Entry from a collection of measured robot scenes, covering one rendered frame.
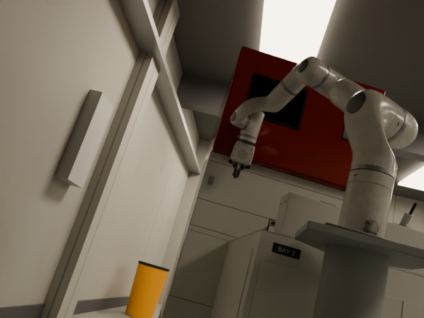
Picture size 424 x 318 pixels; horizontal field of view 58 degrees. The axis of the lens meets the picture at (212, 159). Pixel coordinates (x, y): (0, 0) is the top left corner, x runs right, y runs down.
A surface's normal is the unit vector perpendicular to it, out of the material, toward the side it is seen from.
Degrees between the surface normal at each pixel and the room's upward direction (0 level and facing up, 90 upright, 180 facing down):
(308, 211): 90
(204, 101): 90
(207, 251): 90
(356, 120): 124
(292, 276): 90
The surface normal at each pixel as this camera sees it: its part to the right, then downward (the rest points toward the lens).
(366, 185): -0.46, -0.39
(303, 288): 0.12, -0.27
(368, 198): -0.27, -0.35
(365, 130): -0.70, 0.26
